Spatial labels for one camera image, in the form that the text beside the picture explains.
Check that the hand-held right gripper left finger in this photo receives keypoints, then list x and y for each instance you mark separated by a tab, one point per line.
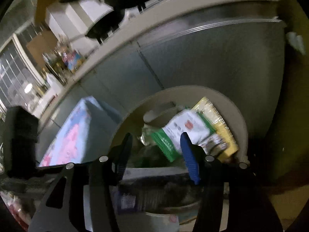
125	149

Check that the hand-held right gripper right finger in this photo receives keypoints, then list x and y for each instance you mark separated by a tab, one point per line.
190	159

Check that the white green snack packet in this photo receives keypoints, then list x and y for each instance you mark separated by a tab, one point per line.
178	128

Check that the beige plastic bin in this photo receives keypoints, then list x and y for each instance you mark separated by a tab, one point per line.
217	94

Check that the yellow clear snack packet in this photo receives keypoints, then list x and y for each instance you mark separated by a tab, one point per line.
222	130

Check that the dark printed packet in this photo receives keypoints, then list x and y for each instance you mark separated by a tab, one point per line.
157	191

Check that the barred window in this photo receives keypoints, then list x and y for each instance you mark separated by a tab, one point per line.
14	72

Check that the shelf of assorted groceries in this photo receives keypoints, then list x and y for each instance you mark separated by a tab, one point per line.
58	60

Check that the blue printed box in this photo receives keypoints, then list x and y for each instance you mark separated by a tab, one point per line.
74	61

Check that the grey kitchen cabinet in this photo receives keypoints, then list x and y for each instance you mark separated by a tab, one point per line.
193	60

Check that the black frying pan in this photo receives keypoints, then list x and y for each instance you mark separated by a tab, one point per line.
106	25

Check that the white plastic object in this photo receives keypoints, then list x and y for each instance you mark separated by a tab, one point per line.
293	41

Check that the white wall cabinet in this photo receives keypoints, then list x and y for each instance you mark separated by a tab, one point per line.
72	14

